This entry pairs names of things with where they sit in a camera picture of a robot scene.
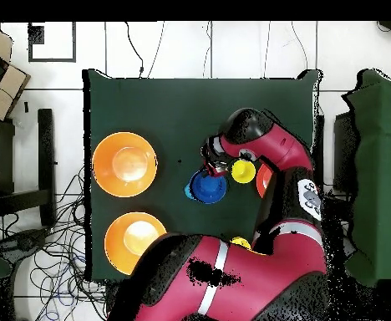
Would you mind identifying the dark blue plastic bowl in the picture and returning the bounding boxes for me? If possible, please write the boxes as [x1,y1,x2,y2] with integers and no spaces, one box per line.
[188,169,228,205]

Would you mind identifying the orange plastic bowl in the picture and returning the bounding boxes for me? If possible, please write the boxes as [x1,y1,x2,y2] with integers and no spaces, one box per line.
[92,131,159,198]
[104,211,167,276]

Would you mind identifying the yellow plastic cup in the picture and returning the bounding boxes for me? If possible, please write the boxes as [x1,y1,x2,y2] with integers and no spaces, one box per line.
[230,236,252,250]
[231,159,257,185]

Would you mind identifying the red plastic bowl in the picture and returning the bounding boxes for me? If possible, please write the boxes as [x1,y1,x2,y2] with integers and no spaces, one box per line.
[256,162,272,199]

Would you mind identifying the dark green tablecloth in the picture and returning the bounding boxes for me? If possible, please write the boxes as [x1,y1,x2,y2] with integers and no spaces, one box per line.
[82,69,322,282]

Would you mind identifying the black box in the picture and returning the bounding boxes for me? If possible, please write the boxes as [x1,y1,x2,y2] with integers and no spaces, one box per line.
[333,111,360,195]

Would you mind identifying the black equipment base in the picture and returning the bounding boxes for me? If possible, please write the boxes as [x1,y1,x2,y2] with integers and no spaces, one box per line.
[0,227,51,257]

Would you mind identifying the black cable with plug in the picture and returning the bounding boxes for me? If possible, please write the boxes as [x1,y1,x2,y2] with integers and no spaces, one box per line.
[124,21,145,79]

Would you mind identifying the tangle of floor cables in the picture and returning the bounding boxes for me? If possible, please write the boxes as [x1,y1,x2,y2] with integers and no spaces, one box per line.
[0,166,116,321]

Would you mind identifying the black stand frame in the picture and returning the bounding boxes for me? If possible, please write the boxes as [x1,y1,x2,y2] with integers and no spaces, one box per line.
[0,108,57,228]

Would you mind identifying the black square floor frame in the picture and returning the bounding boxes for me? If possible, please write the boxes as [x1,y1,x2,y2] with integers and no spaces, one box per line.
[28,21,77,64]

